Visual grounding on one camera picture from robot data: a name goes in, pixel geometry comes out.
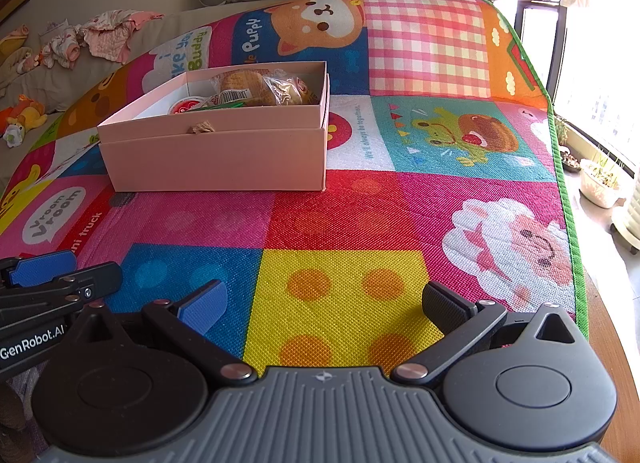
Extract orange plush toy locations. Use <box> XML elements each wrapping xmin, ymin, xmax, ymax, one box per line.
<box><xmin>0</xmin><ymin>97</ymin><xmax>48</xmax><ymax>131</ymax></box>

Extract beige sofa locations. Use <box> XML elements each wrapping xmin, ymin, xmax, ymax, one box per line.
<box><xmin>0</xmin><ymin>0</ymin><xmax>301</xmax><ymax>178</ymax></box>

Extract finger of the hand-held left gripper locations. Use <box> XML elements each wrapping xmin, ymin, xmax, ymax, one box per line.
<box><xmin>0</xmin><ymin>250</ymin><xmax>76</xmax><ymax>289</ymax></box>
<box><xmin>0</xmin><ymin>263</ymin><xmax>123</xmax><ymax>318</ymax></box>

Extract red white snack packet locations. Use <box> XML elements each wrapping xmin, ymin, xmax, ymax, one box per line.
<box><xmin>165</xmin><ymin>95</ymin><xmax>211</xmax><ymax>116</ymax></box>

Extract pink cardboard box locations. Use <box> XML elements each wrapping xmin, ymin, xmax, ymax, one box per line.
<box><xmin>96</xmin><ymin>61</ymin><xmax>331</xmax><ymax>192</ymax></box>

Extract round bun packet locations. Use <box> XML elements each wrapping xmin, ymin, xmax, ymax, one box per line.
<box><xmin>210</xmin><ymin>69</ymin><xmax>278</xmax><ymax>106</ymax></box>

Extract floral baby clothes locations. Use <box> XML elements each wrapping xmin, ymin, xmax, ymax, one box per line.
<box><xmin>37</xmin><ymin>20</ymin><xmax>86</xmax><ymax>68</ymax></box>

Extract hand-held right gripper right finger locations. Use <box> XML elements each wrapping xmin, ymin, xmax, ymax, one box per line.
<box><xmin>391</xmin><ymin>281</ymin><xmax>581</xmax><ymax>386</ymax></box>

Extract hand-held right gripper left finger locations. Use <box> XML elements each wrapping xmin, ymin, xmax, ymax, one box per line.
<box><xmin>70</xmin><ymin>279</ymin><xmax>256</xmax><ymax>386</ymax></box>

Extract pink baby clothes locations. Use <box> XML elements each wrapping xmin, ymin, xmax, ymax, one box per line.
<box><xmin>82</xmin><ymin>9</ymin><xmax>165</xmax><ymax>64</ymax></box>

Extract colourful cartoon play mat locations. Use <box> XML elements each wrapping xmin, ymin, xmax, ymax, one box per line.
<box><xmin>0</xmin><ymin>0</ymin><xmax>590</xmax><ymax>379</ymax></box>

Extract white plant pot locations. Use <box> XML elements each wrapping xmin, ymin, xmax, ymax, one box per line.
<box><xmin>580</xmin><ymin>145</ymin><xmax>633</xmax><ymax>208</ymax></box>

